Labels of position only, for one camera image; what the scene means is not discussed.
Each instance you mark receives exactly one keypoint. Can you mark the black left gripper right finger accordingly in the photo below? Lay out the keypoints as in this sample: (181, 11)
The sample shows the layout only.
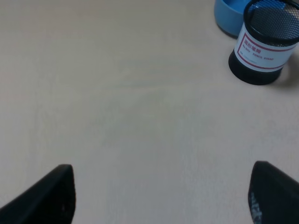
(273, 196)

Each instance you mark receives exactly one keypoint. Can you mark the black mesh pencil holder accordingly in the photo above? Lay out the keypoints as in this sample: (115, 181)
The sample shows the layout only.
(268, 37)

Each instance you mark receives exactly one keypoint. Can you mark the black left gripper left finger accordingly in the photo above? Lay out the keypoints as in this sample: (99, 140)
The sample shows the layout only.
(51, 200)

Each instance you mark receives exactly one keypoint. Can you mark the blue plastic bowl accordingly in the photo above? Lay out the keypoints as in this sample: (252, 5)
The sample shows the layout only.
(229, 15)

